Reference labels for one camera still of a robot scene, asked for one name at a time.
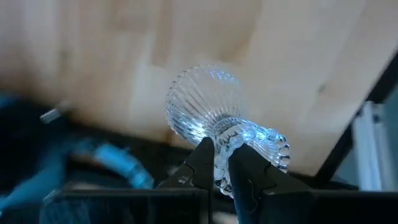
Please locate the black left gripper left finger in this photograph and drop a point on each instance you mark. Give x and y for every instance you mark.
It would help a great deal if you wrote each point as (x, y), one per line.
(200, 165)

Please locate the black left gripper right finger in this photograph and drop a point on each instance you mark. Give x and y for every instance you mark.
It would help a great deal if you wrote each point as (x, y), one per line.
(248, 174)

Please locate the clear ribbed glass candle holder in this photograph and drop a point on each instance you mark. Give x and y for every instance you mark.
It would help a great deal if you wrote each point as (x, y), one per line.
(202, 99)

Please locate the grey metal bolt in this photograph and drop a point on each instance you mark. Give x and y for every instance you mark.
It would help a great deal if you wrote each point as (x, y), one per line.
(53, 113)

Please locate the white metal post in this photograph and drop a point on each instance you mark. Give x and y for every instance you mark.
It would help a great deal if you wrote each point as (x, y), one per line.
(368, 146)

